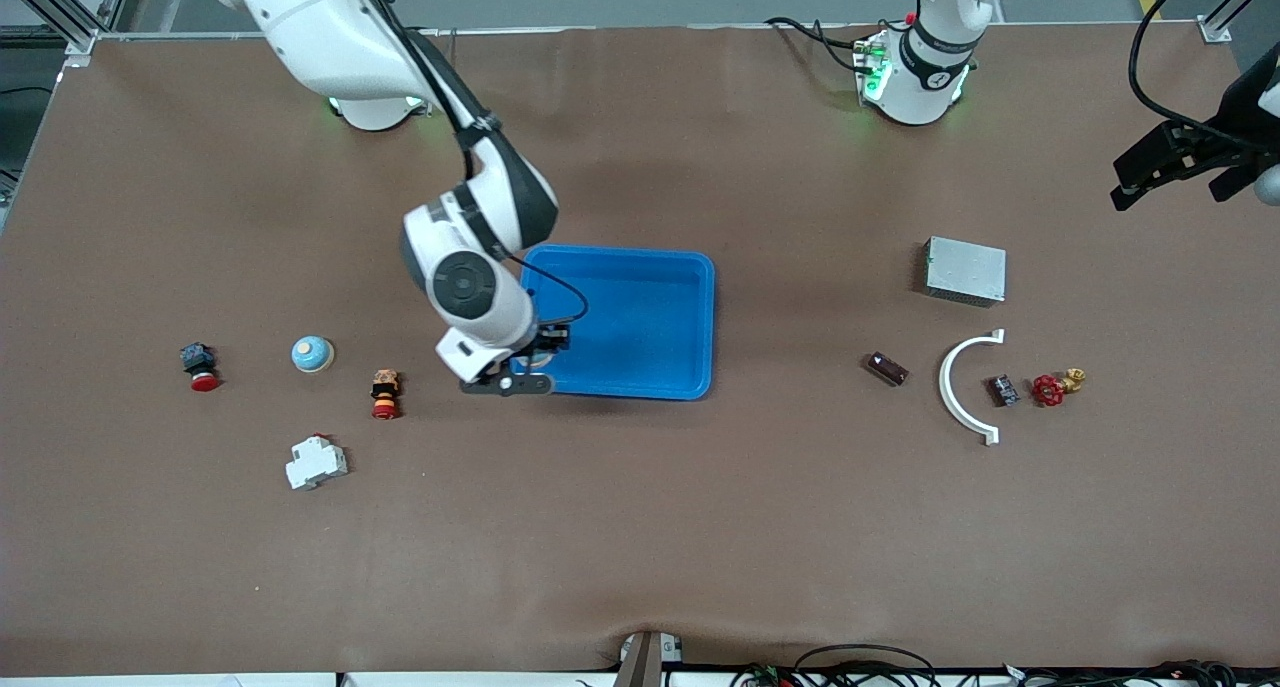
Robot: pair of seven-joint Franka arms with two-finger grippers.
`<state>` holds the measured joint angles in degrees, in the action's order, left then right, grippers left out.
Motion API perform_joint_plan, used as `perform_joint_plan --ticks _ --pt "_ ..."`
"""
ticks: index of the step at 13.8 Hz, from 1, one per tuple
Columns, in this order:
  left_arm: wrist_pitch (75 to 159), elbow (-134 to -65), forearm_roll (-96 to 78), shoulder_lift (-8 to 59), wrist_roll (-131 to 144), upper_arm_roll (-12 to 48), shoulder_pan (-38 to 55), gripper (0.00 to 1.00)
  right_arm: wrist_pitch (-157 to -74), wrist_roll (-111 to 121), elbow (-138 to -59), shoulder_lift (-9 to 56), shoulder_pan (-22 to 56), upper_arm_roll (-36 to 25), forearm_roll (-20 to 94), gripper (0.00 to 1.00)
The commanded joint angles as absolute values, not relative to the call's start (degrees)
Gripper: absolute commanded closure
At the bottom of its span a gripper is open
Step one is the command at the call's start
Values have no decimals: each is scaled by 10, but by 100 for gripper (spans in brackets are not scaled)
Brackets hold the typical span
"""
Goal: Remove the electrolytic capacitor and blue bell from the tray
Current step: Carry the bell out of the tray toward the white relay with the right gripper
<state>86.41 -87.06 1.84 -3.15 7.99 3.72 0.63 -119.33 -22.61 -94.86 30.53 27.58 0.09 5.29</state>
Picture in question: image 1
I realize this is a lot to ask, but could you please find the blue plastic tray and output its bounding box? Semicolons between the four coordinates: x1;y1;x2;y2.
507;244;717;401

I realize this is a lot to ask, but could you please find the white circuit breaker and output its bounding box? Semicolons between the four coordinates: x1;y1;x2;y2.
285;433;349;491

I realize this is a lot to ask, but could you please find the brown table mat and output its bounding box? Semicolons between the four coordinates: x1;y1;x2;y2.
0;24;1280;678

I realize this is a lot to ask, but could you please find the grey metal box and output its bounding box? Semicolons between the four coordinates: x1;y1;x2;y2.
921;236;1007;308

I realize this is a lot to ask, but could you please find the red handwheel brass valve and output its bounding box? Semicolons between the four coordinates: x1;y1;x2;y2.
1032;368;1087;408

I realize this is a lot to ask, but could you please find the red mushroom emergency stop button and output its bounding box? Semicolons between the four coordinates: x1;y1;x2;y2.
180;342;222;393

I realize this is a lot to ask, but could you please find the metal table clamp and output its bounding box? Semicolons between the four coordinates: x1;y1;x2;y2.
615;630;686;687

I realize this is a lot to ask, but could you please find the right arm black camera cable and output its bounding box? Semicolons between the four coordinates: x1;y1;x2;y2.
345;0;591;326

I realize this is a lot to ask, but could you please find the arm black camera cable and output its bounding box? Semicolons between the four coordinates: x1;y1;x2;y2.
1128;0;1216;143
345;0;591;326

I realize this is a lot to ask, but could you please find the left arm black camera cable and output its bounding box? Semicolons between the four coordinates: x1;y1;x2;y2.
1128;0;1216;143

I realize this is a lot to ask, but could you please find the white curved plastic bracket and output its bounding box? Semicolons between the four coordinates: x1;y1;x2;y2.
938;329;1005;446

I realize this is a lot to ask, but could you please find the left arm base black cable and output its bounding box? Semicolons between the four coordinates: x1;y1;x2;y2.
765;15;916;73

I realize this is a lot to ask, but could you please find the black looped cable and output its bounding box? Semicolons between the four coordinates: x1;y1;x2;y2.
795;644;938;687

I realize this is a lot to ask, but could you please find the black cable bundle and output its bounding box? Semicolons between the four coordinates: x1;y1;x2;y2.
1010;659;1241;687

